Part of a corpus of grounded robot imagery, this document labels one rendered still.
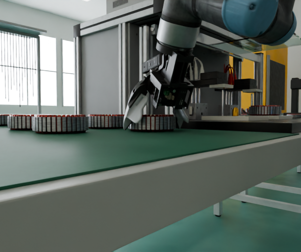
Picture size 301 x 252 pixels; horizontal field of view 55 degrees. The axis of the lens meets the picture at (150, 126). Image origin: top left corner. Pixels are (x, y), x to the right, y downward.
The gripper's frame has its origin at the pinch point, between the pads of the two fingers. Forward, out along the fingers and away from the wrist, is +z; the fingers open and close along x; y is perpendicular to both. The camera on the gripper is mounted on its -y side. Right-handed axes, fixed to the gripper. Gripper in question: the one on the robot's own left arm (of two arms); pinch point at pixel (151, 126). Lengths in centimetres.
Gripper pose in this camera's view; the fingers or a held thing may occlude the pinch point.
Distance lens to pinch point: 67.7
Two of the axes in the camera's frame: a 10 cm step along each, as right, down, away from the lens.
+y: 3.3, 5.3, -7.8
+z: -1.9, 8.5, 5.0
